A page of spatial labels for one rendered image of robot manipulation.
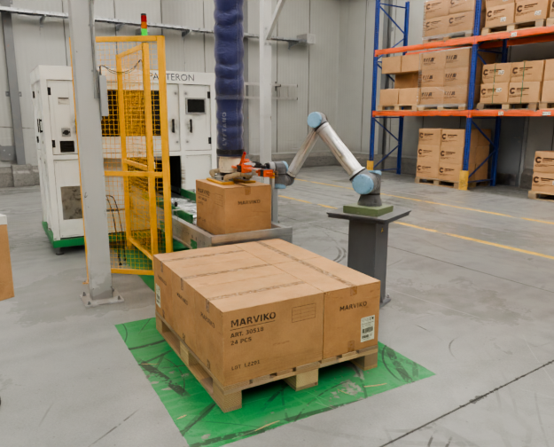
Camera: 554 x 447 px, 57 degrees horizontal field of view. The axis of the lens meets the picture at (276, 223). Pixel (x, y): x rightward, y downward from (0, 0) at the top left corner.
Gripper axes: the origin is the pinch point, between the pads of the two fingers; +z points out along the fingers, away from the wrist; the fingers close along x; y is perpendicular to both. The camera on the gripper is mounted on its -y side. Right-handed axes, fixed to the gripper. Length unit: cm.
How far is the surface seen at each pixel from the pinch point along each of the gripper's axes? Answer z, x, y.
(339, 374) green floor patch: 4, -107, -133
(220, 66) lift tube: 11, 76, 23
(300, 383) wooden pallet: 33, -103, -137
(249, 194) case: -0.9, -19.5, -4.5
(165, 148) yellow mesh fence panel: 43, 12, 65
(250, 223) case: -1.6, -41.8, -4.6
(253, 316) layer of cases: 62, -58, -136
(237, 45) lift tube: -1, 91, 17
